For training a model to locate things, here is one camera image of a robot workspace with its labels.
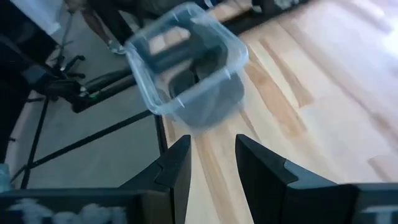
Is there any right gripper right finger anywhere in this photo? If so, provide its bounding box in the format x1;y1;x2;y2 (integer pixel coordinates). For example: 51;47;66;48
235;134;398;224

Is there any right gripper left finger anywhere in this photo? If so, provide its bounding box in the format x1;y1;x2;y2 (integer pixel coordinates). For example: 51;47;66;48
0;134;192;224

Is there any clear plastic bin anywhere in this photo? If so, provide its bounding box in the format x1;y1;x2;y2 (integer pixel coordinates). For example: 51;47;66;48
123;1;249;133

